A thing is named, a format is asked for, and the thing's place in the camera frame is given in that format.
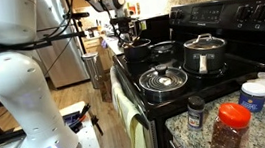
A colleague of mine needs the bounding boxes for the wooden cooking stick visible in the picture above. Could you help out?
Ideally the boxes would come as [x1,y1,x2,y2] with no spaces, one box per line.
[130,30,145,48]

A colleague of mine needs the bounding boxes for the glass lid with black knob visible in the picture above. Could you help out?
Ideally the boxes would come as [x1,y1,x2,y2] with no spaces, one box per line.
[138,61,190,96]

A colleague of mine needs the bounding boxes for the black open cooking pot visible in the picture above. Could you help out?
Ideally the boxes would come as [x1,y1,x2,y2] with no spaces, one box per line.
[122,37,154,65]

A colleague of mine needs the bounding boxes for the steel trash can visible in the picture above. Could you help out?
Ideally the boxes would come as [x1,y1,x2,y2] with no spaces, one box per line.
[80,50,106,91]

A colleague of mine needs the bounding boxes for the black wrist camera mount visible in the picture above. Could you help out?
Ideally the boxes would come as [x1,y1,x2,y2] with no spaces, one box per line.
[109,14,139,26]

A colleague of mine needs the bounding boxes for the blue jar with white lid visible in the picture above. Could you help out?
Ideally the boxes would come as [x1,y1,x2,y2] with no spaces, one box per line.
[235,79,265,116]

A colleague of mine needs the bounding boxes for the white cloth towel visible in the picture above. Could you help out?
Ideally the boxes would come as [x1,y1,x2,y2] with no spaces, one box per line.
[107,62,149,148]

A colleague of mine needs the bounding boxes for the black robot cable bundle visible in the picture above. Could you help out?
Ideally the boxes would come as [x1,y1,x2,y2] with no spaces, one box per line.
[0,0,92,100]

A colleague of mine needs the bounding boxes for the glass lid with steel handle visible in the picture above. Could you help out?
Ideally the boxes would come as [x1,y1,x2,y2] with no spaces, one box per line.
[182,31,228,54]

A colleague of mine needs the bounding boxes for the black camera on pole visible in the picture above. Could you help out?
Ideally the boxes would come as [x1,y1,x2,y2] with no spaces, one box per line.
[62,9,95,56]

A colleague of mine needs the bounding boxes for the small black pan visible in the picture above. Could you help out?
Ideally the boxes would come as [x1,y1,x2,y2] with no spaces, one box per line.
[148,39,181,65]

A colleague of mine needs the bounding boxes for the red lid spice jar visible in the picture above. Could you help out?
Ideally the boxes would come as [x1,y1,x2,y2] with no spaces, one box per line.
[205,100,256,148]

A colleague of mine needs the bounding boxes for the black electric stove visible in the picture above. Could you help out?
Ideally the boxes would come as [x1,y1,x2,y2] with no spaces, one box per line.
[106,0,265,148]

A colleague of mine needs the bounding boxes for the wooden base cabinet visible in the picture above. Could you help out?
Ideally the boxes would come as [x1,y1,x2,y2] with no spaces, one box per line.
[82,34,116,74]

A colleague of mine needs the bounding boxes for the stainless steel refrigerator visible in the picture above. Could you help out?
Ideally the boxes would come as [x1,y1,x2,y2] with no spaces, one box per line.
[27,0,93,93]

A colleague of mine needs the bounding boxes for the white perforated robot table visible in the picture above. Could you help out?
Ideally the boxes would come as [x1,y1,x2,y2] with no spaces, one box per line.
[0,99,104,148]

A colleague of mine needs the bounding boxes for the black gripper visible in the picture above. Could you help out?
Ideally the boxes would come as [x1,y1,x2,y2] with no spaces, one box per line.
[114,21,136,49]

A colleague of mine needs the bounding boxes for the dark pot with steel handles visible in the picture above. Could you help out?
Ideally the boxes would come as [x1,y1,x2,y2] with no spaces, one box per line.
[180,37,231,78]

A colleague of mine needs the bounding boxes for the black lid spice jar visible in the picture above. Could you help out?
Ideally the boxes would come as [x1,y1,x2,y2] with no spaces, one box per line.
[184,94,209,133]

